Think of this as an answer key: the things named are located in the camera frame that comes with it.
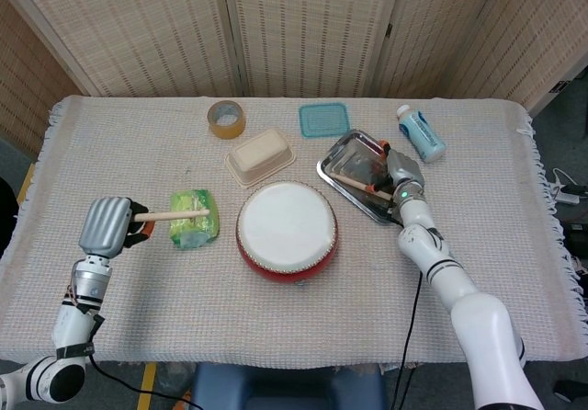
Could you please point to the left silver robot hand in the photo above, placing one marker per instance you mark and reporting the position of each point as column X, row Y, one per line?
column 103, row 226

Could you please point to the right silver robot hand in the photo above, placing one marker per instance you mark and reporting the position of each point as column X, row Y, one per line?
column 404, row 168

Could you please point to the wooden drumstick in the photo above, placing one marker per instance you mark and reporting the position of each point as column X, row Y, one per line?
column 179, row 214
column 351, row 182

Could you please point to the stainless steel tray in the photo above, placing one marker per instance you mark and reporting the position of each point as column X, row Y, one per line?
column 349, row 157

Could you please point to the red drum with white skin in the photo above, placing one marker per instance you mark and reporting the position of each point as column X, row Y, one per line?
column 285, row 226

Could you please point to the white and blue lotion bottle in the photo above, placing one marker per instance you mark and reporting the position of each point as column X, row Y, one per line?
column 422, row 136

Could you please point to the beige woven tablecloth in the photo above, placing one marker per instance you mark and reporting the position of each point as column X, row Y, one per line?
column 115, row 152

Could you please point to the green plastic snack packet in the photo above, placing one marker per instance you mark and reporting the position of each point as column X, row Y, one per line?
column 193, row 233

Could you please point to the teal plastic container lid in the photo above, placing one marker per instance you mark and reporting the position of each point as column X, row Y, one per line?
column 324, row 120

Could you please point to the black rounded object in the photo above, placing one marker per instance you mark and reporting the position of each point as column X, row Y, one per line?
column 7, row 217

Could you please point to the beige plastic food container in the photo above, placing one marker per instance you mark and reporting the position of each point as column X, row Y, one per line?
column 259, row 152

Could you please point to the brown packing tape roll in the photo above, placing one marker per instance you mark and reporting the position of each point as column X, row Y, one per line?
column 225, row 129

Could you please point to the white power strip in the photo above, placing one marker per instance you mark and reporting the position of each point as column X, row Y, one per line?
column 569, row 197

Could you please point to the small black label plate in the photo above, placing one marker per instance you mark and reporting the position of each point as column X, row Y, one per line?
column 560, row 86

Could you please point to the black equipment box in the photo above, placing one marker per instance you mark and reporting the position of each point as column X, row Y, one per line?
column 578, row 244

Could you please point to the small orange plastic object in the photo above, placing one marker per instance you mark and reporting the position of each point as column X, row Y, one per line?
column 184, row 400

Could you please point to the woven folding screen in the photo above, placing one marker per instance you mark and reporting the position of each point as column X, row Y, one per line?
column 138, row 24

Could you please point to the dark blue padded seat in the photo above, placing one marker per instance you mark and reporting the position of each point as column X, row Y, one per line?
column 285, row 389

